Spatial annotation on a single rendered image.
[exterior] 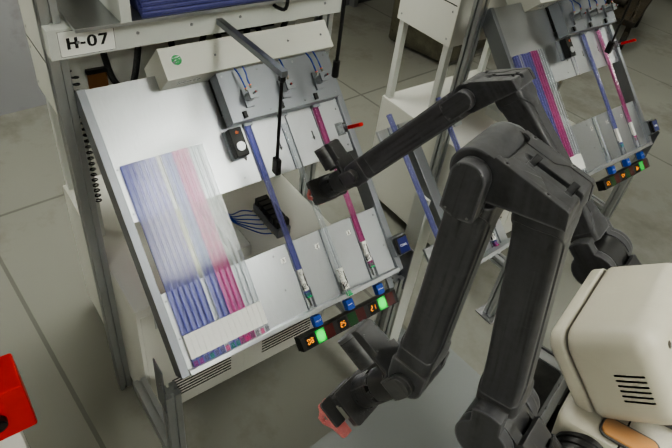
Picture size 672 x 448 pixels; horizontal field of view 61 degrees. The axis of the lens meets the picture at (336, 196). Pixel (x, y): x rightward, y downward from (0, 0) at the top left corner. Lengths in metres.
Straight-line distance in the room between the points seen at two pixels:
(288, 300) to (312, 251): 0.15
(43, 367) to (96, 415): 0.30
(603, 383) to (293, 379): 1.57
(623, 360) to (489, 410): 0.19
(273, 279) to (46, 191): 1.86
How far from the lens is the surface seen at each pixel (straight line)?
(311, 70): 1.62
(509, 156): 0.60
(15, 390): 1.45
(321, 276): 1.58
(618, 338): 0.84
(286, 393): 2.26
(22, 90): 3.82
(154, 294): 1.41
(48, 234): 2.93
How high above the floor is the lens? 1.93
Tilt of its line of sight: 39 degrees down
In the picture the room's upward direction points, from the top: 8 degrees clockwise
